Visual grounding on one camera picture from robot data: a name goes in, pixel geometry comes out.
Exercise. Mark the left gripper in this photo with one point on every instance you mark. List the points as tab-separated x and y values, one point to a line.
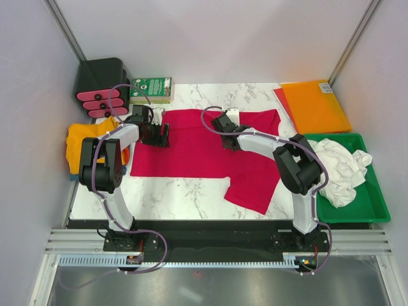
159	140

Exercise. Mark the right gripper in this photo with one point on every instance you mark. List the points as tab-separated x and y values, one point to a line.
236	126

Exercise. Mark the magenta t shirt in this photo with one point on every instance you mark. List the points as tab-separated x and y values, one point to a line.
195	152

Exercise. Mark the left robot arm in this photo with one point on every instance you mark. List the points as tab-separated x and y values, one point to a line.
101	168

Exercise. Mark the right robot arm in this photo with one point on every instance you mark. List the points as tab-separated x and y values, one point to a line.
297	164

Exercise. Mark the orange folded t shirt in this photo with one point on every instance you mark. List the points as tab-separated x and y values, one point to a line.
126	155

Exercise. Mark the green white box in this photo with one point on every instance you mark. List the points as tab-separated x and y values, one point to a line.
158	90

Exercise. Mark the red plastic folder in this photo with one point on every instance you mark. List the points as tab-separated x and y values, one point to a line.
287	127

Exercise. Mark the yellow folded t shirt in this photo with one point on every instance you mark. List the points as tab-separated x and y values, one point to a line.
77	133

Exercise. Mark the orange plastic folder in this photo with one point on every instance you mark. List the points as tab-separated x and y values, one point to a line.
315	108

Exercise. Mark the black pink drawer organizer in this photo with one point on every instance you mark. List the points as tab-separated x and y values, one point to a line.
92	87

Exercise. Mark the blue folded t shirt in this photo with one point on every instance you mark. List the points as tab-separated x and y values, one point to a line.
74	177

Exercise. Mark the white crumpled t shirt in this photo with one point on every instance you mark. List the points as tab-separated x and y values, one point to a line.
346	170

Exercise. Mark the green plastic tray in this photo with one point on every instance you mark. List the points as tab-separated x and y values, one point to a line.
369	204

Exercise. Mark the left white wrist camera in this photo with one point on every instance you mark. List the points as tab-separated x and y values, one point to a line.
158	114

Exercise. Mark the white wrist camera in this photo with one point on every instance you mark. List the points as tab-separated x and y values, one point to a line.
158	114
234	115

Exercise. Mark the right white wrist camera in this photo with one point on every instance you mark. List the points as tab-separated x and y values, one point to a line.
234	115

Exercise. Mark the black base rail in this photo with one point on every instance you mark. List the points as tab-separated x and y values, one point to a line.
210	241

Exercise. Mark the white cable duct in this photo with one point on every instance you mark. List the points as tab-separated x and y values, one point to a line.
136	261

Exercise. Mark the left aluminium corner post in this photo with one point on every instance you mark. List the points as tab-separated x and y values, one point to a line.
66	30

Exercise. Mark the aluminium corner post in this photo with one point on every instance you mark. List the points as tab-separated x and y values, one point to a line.
355	38
66	30

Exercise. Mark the right aluminium corner post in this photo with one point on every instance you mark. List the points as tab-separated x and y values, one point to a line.
355	38

